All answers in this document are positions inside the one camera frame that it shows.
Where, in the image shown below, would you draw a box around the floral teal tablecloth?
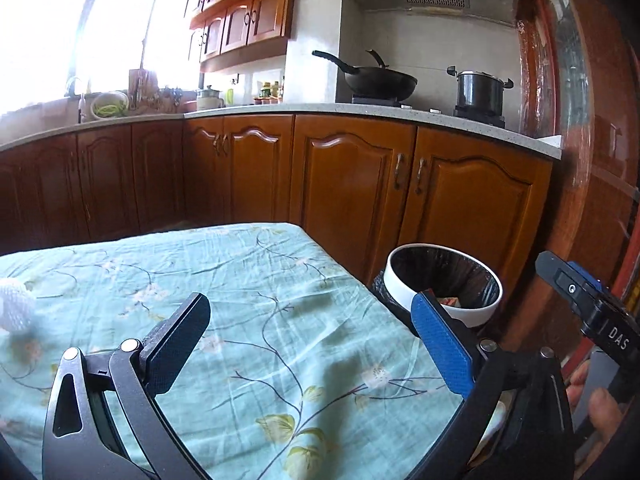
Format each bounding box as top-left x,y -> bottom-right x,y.
0,222 -> 501,480

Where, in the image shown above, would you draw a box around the gas stove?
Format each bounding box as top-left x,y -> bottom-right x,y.
350,94 -> 507,129

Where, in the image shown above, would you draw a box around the kitchen window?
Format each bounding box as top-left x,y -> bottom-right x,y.
0,0 -> 202,117

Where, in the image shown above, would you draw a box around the cluster of condiment bottles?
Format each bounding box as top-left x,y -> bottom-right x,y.
252,79 -> 285,106

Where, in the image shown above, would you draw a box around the white bin with black liner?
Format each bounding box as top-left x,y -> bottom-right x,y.
372,243 -> 504,342

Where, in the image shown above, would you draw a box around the wooden base cabinets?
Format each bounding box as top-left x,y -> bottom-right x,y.
0,114 -> 556,293

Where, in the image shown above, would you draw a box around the white lidded pot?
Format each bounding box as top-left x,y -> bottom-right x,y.
195,85 -> 226,111

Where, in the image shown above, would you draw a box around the wooden wall cabinets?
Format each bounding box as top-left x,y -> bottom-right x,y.
183,0 -> 323,77

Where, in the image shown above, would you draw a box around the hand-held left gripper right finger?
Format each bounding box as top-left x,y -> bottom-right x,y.
410,290 -> 576,480

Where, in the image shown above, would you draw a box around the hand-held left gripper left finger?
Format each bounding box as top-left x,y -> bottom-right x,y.
42,292 -> 213,480

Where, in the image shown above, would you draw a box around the grey kitchen countertop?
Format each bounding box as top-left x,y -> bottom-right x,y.
0,102 -> 563,162

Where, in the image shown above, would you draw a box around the wooden knife block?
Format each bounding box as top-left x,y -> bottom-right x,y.
128,68 -> 160,112

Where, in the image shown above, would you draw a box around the white knitted cloth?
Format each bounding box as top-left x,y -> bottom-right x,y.
0,277 -> 37,334

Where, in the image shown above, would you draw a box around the dark steel stockpot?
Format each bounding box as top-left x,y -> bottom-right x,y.
446,66 -> 515,117

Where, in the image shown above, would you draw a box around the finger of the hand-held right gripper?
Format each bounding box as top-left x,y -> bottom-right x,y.
570,261 -> 604,296
535,251 -> 599,319

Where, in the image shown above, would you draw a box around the sink faucet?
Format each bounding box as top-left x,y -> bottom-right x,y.
65,76 -> 89,124

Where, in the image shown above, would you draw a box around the black wok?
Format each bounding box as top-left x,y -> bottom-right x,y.
312,50 -> 419,103

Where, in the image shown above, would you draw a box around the bowl of green beans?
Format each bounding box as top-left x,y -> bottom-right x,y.
90,91 -> 130,120

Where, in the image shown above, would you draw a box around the red-brown door frame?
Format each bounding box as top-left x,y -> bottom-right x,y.
516,0 -> 640,361

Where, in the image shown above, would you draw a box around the person's right hand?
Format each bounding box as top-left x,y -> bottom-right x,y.
569,363 -> 624,437

